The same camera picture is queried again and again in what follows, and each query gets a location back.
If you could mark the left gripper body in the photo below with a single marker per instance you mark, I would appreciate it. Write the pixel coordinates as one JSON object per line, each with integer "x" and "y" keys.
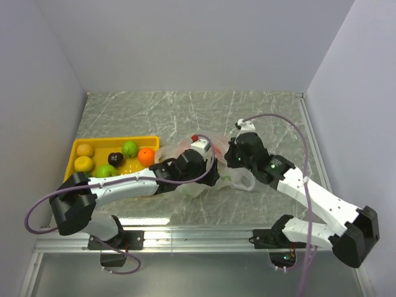
{"x": 200, "y": 171}

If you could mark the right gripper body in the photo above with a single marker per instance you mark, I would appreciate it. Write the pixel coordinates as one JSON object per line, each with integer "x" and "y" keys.
{"x": 236, "y": 159}

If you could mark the red fruit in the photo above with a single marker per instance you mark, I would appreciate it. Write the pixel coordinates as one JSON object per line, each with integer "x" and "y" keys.
{"x": 219, "y": 154}

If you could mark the light green fruit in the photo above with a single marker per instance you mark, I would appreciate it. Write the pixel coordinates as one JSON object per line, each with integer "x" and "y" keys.
{"x": 130, "y": 149}

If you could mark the dark maroon fruit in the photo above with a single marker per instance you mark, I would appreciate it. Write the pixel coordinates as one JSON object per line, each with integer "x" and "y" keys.
{"x": 116, "y": 159}

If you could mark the green apple fruit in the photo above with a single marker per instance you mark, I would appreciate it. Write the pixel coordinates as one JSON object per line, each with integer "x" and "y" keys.
{"x": 106, "y": 171}

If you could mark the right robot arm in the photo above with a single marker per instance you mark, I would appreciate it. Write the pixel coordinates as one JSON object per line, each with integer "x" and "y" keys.
{"x": 349, "y": 231}

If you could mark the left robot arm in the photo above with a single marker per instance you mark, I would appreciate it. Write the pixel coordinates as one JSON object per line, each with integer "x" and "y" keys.
{"x": 74, "y": 207}

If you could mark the pale orange fruit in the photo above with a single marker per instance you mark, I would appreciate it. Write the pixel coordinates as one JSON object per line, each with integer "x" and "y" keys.
{"x": 84, "y": 150}

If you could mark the yellow fruit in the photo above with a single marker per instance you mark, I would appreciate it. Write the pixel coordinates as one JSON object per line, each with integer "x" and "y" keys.
{"x": 83, "y": 164}

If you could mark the yellow plastic tray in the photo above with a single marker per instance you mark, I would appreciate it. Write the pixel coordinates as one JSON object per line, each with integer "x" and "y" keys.
{"x": 102, "y": 147}

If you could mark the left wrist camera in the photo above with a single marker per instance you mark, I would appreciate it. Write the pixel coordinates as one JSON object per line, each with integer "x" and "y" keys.
{"x": 200, "y": 145}

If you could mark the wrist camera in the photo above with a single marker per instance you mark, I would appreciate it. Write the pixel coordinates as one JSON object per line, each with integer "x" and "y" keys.
{"x": 200, "y": 145}
{"x": 245, "y": 126}

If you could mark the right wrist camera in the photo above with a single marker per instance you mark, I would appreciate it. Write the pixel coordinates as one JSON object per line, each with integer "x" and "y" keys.
{"x": 245, "y": 126}

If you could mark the aluminium rail frame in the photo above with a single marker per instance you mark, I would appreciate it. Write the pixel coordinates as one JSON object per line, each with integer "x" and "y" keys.
{"x": 192, "y": 246}

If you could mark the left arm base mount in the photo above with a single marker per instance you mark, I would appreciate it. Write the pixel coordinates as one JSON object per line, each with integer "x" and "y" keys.
{"x": 113, "y": 253}

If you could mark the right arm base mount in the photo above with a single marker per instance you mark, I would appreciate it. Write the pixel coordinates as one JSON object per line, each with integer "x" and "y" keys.
{"x": 282, "y": 251}

